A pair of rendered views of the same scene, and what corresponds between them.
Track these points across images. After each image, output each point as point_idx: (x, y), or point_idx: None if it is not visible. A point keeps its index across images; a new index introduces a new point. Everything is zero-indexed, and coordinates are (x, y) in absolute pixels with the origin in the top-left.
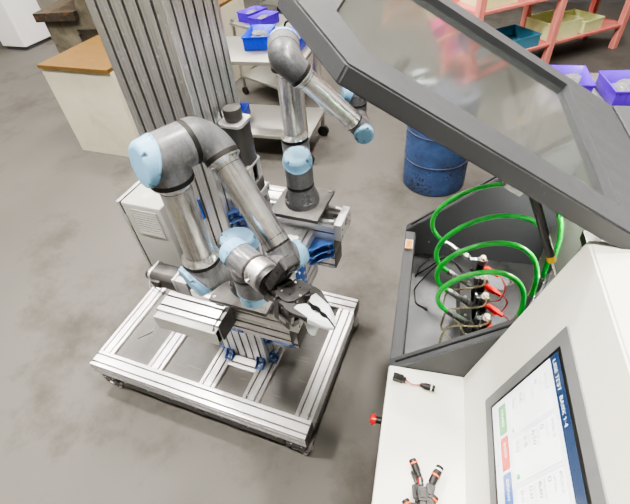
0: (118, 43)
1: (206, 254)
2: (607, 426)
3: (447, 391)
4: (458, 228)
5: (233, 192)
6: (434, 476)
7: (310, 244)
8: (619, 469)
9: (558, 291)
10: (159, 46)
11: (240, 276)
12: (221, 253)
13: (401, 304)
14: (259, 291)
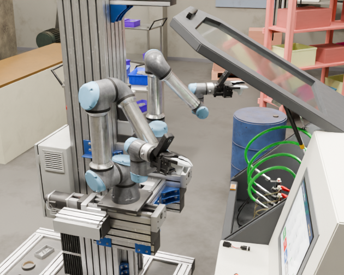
0: (71, 44)
1: (107, 160)
2: (315, 184)
3: (258, 250)
4: (259, 151)
5: (131, 118)
6: None
7: (162, 189)
8: (318, 192)
9: (305, 158)
10: (95, 46)
11: (137, 153)
12: (126, 143)
13: (228, 215)
14: (149, 158)
